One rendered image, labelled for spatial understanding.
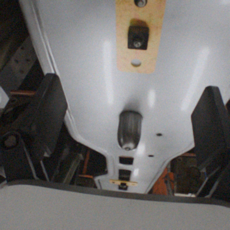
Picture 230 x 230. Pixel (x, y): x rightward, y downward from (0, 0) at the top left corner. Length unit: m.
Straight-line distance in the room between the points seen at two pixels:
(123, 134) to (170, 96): 0.07
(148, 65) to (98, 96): 0.08
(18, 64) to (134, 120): 0.55
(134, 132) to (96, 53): 0.10
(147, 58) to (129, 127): 0.09
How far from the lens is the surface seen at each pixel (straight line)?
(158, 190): 0.88
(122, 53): 0.17
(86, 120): 0.27
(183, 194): 0.50
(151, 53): 0.17
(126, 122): 0.23
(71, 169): 0.43
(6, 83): 0.73
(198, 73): 0.20
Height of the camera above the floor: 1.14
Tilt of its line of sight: 35 degrees down
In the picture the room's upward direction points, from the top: 171 degrees counter-clockwise
